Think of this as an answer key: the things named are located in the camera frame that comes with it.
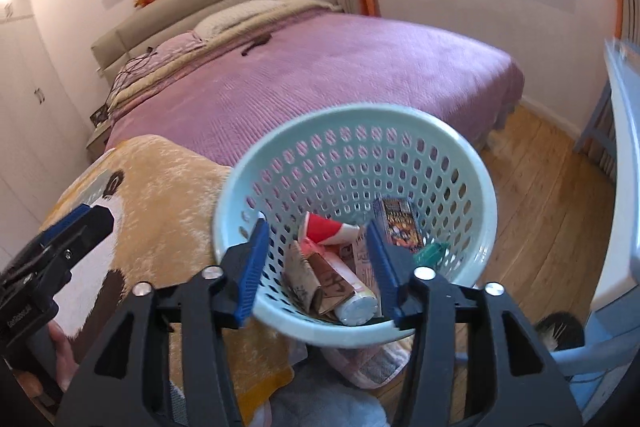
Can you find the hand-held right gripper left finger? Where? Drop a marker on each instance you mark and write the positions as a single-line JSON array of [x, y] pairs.
[[252, 267]]

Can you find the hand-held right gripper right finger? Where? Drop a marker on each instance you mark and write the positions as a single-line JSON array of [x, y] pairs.
[[382, 267]]

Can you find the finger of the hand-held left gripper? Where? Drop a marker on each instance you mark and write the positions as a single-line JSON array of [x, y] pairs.
[[85, 229]]

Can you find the pink yogurt drink bottle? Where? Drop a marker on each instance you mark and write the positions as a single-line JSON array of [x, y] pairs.
[[357, 304]]

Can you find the tiger print cardboard box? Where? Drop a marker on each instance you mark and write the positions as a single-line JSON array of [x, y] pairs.
[[400, 222]]

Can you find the green packet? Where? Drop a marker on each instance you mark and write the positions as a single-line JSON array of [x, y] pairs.
[[430, 254]]

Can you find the brown carton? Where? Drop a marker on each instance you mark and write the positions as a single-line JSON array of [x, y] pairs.
[[320, 287]]

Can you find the red paper cup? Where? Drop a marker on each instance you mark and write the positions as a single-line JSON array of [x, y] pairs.
[[325, 229]]

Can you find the mint green plastic basket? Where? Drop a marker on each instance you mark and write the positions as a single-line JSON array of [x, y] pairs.
[[350, 147]]

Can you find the person's left hand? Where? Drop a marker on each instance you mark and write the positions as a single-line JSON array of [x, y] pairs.
[[65, 354]]

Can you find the beige nightstand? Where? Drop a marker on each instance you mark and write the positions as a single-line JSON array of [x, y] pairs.
[[97, 144]]

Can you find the pink quilted mat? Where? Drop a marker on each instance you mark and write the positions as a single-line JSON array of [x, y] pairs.
[[370, 367]]

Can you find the grey cloth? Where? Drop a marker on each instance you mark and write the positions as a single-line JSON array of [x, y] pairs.
[[320, 402]]

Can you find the black furry slipper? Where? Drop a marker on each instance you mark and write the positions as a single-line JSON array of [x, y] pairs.
[[560, 332]]

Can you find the bed with pink bedspread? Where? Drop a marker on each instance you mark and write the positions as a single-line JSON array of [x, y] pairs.
[[325, 72]]

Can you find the pink pillow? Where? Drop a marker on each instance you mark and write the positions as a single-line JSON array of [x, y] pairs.
[[175, 47]]

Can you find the small black object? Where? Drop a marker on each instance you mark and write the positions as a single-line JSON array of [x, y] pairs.
[[255, 44]]

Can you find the beige patterned pillow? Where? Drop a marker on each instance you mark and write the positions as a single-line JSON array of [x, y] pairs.
[[235, 17]]

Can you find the beige padded headboard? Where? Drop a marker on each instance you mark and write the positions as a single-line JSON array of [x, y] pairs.
[[200, 2]]

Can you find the beige folded quilt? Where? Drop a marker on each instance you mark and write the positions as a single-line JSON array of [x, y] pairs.
[[295, 7]]

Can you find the dark picture frame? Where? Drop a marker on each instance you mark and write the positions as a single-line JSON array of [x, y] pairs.
[[100, 116]]

